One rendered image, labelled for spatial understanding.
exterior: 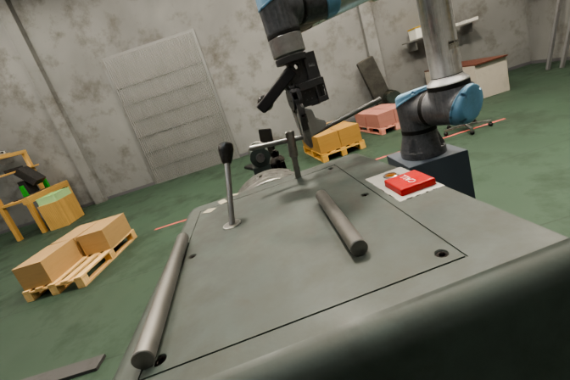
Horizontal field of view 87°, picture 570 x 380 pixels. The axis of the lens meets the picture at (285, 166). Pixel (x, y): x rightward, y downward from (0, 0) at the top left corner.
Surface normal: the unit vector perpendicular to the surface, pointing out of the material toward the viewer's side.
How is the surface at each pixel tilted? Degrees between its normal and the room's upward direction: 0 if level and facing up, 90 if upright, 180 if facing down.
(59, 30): 90
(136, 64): 90
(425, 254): 0
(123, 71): 90
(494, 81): 90
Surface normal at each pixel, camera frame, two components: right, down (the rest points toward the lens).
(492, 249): -0.30, -0.92
